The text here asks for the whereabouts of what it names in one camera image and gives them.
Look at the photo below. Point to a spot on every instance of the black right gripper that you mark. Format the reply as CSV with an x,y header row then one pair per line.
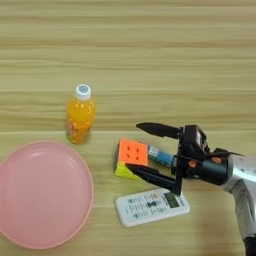
x,y
210,170

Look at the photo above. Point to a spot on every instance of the blue glue stick tube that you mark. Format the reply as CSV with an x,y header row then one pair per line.
x,y
161,156

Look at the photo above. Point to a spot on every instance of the orange yellow Rubik's cube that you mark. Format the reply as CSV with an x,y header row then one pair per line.
x,y
133,151

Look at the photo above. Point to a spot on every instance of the white remote control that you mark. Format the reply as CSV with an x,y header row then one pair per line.
x,y
146,210

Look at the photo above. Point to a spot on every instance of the orange juice bottle white cap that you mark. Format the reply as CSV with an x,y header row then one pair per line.
x,y
80,116

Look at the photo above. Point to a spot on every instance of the pink round plastic plate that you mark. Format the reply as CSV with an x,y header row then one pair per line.
x,y
43,196

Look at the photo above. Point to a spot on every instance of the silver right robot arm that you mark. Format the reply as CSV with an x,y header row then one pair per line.
x,y
245,186

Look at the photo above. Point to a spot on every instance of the small black box white label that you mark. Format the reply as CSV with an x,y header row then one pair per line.
x,y
196,140

